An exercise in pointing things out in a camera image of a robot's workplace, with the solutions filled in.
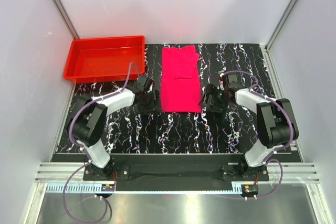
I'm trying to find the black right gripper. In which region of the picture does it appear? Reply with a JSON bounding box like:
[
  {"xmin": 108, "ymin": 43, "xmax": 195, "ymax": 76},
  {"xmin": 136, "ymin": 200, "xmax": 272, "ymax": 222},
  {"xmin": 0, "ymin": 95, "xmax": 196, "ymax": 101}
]
[{"xmin": 198, "ymin": 83, "xmax": 228, "ymax": 113}]

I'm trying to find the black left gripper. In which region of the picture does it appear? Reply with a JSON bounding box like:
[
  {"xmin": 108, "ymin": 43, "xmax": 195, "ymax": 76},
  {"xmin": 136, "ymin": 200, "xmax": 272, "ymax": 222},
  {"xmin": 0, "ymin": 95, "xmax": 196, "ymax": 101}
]
[{"xmin": 137, "ymin": 90, "xmax": 162, "ymax": 115}]

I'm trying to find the pink t shirt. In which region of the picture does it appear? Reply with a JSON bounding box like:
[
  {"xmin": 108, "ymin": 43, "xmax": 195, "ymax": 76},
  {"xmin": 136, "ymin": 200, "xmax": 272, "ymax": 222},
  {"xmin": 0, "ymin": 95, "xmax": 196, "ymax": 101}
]
[{"xmin": 160, "ymin": 45, "xmax": 201, "ymax": 113}]

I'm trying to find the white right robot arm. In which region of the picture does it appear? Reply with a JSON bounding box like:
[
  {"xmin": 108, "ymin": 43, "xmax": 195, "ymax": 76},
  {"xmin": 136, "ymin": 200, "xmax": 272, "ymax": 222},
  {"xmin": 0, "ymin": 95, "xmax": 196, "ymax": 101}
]
[{"xmin": 199, "ymin": 70, "xmax": 299, "ymax": 180}]

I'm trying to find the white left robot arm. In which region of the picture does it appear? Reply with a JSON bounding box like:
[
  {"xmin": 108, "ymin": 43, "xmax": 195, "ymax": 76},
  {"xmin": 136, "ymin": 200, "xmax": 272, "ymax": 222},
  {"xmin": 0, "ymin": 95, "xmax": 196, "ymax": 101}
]
[{"xmin": 66, "ymin": 75, "xmax": 160, "ymax": 180}]

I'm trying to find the red plastic bin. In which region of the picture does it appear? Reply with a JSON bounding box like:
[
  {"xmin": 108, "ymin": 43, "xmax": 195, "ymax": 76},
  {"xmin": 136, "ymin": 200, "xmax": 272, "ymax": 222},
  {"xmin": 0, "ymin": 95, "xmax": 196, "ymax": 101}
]
[{"xmin": 64, "ymin": 36, "xmax": 145, "ymax": 84}]

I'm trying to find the right orange connector board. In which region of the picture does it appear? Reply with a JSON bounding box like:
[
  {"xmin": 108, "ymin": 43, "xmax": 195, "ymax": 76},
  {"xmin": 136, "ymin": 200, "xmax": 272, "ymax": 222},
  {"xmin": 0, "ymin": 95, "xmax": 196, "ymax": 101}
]
[{"xmin": 243, "ymin": 185, "xmax": 259, "ymax": 194}]

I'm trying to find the orange connector board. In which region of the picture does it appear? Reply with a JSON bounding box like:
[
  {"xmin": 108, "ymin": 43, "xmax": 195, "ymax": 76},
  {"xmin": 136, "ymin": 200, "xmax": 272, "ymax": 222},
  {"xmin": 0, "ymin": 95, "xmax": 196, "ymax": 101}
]
[
  {"xmin": 101, "ymin": 184, "xmax": 115, "ymax": 192},
  {"xmin": 243, "ymin": 185, "xmax": 259, "ymax": 194}
]

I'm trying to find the left orange connector board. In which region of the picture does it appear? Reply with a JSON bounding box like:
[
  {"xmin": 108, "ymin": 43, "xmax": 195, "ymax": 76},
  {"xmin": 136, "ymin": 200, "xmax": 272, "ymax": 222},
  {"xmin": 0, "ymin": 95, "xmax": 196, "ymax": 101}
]
[{"xmin": 101, "ymin": 184, "xmax": 115, "ymax": 192}]

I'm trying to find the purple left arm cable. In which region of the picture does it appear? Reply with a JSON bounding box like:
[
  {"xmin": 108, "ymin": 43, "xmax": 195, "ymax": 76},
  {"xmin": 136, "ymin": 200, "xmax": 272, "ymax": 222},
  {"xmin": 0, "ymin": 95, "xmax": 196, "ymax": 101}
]
[{"xmin": 62, "ymin": 62, "xmax": 140, "ymax": 222}]

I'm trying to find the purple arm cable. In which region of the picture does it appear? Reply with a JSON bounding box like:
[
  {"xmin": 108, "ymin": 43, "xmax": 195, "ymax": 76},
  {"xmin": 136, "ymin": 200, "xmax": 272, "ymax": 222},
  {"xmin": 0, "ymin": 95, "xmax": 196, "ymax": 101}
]
[
  {"xmin": 62, "ymin": 62, "xmax": 140, "ymax": 222},
  {"xmin": 223, "ymin": 70, "xmax": 293, "ymax": 200}
]

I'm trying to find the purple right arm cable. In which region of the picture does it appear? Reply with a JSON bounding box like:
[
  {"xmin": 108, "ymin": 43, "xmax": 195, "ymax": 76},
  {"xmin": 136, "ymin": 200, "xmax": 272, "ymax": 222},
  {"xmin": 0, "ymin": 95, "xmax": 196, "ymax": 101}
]
[{"xmin": 223, "ymin": 70, "xmax": 293, "ymax": 200}]

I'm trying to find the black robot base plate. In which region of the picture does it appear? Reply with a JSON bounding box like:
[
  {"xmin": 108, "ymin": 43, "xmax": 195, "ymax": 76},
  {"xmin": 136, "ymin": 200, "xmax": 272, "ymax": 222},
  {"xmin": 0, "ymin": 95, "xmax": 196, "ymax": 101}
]
[{"xmin": 83, "ymin": 154, "xmax": 269, "ymax": 193}]

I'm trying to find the white slotted cable duct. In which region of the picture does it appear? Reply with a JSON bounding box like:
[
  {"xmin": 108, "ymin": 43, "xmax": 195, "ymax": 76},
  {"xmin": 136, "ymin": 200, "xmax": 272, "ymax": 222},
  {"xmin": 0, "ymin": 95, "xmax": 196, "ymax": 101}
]
[{"xmin": 46, "ymin": 183, "xmax": 243, "ymax": 195}]

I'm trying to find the aluminium frame rail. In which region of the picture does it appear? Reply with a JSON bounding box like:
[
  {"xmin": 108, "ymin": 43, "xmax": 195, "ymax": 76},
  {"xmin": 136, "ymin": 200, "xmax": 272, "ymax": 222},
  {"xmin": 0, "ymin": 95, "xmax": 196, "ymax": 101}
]
[{"xmin": 35, "ymin": 162, "xmax": 319, "ymax": 184}]

